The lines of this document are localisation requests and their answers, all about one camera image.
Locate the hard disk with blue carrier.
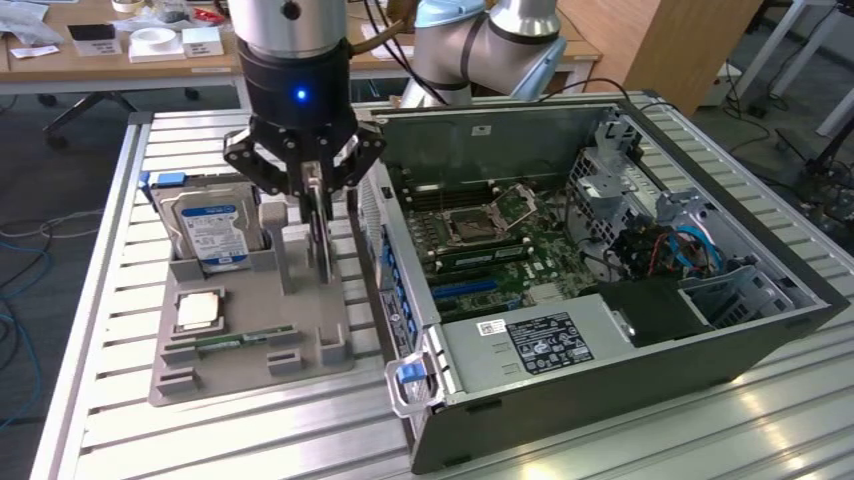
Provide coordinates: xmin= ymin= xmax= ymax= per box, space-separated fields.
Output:
xmin=137 ymin=171 xmax=261 ymax=275

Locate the white box with black top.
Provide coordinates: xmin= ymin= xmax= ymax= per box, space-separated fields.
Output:
xmin=65 ymin=23 xmax=125 ymax=56

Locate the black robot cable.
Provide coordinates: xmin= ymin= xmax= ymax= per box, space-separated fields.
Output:
xmin=376 ymin=0 xmax=435 ymax=101

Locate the flat white box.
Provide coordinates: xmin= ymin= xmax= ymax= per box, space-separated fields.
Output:
xmin=126 ymin=42 xmax=186 ymax=64

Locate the plain white box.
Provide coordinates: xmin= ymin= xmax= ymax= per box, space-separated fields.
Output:
xmin=180 ymin=27 xmax=225 ymax=57

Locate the grey parts rack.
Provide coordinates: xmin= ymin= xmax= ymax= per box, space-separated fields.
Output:
xmin=146 ymin=199 xmax=356 ymax=407

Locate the low metal disk bay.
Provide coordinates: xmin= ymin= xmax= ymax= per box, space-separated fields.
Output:
xmin=676 ymin=267 xmax=799 ymax=331

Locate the blue expansion slot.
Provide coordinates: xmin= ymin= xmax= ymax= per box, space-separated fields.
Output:
xmin=429 ymin=279 xmax=499 ymax=301

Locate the wooden desk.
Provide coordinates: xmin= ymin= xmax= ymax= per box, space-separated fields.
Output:
xmin=0 ymin=0 xmax=601 ymax=96

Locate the black drive power connector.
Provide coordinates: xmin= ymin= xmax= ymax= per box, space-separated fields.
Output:
xmin=609 ymin=228 xmax=672 ymax=281

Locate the black stand with cables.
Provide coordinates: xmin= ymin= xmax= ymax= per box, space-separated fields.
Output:
xmin=776 ymin=92 xmax=854 ymax=221

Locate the blue floor cable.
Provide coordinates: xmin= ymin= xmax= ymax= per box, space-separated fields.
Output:
xmin=0 ymin=239 xmax=52 ymax=431

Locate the green RAM stick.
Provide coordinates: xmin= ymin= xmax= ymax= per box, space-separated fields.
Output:
xmin=164 ymin=327 xmax=294 ymax=351

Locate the black plastic air shroud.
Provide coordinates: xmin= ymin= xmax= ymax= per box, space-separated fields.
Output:
xmin=596 ymin=277 xmax=708 ymax=349

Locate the metal socket cover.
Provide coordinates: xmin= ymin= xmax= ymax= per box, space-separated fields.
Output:
xmin=492 ymin=182 xmax=539 ymax=221

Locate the crumpled clear plastic bag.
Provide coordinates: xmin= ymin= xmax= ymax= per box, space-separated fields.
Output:
xmin=0 ymin=2 xmax=65 ymax=46

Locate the white desk frame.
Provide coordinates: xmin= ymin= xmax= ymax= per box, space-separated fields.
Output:
xmin=725 ymin=0 xmax=854 ymax=136

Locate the green motherboard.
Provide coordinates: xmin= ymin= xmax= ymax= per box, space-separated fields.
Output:
xmin=392 ymin=169 xmax=601 ymax=324

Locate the black graphics card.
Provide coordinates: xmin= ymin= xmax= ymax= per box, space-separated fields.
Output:
xmin=298 ymin=160 xmax=336 ymax=287

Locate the blue SATA wire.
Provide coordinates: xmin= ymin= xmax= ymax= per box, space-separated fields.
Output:
xmin=672 ymin=227 xmax=721 ymax=281

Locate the black PC case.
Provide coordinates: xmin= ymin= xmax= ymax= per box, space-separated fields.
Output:
xmin=345 ymin=97 xmax=850 ymax=476

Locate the grey floor cable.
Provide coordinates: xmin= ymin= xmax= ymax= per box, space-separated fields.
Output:
xmin=0 ymin=207 xmax=101 ymax=239

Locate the wooden cabinet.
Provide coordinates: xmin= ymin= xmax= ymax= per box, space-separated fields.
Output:
xmin=556 ymin=0 xmax=765 ymax=116

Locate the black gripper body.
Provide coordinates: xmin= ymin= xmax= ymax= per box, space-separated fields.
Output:
xmin=236 ymin=39 xmax=360 ymax=166

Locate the clear bag with dark parts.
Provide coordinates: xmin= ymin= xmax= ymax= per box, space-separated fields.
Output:
xmin=109 ymin=7 xmax=194 ymax=34

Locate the black office chair base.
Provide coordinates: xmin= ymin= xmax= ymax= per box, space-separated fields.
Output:
xmin=38 ymin=87 xmax=201 ymax=149

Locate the silver CPU chip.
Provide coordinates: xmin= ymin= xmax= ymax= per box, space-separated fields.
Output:
xmin=176 ymin=292 xmax=225 ymax=330

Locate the black cable behind case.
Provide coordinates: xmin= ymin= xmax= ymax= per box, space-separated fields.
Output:
xmin=532 ymin=77 xmax=645 ymax=104

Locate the white tape roll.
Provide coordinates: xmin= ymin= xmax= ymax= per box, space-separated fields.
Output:
xmin=130 ymin=28 xmax=176 ymax=51

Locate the CPU socket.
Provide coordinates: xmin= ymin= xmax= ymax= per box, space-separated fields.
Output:
xmin=445 ymin=204 xmax=508 ymax=246

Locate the tall metal disk bay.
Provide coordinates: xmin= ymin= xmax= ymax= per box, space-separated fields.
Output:
xmin=565 ymin=117 xmax=675 ymax=251

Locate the grey power supply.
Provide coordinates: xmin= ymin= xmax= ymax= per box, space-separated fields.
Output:
xmin=439 ymin=294 xmax=635 ymax=396

